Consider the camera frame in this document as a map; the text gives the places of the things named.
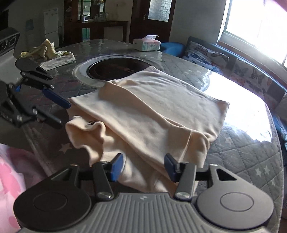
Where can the left butterfly cushion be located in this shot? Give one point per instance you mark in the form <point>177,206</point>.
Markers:
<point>207,58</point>

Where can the cream knit garment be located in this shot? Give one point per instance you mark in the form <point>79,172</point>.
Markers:
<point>114,119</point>

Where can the right butterfly cushion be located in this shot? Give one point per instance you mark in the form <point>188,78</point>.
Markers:
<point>250,77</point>

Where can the round induction cooktop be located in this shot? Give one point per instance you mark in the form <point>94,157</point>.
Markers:
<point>97,71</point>

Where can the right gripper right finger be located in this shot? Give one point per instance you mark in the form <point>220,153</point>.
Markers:
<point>183,174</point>

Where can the blue corner sofa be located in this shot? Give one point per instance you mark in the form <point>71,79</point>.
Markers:
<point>274,93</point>

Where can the white refrigerator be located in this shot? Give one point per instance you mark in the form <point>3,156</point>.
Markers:
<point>50,19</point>

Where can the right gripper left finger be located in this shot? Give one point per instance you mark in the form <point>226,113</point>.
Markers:
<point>104,173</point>

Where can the dark wooden cabinet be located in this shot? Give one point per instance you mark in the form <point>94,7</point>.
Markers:
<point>77,29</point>

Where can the window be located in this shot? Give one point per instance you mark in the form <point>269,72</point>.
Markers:
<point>258,29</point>

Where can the tissue box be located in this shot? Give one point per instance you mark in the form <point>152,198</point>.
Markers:
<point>148,43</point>

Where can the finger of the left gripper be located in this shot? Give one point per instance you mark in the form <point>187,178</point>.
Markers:
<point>48,93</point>
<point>48,118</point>

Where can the dark wooden door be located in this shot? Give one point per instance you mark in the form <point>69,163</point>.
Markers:
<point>151,18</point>

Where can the white pillow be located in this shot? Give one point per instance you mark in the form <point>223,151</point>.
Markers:
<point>281,108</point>

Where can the yellow green cloth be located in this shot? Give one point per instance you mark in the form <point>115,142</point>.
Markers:
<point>47,57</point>

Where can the butterfly cushion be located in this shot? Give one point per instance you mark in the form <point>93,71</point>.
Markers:
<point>207,58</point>
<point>250,77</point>

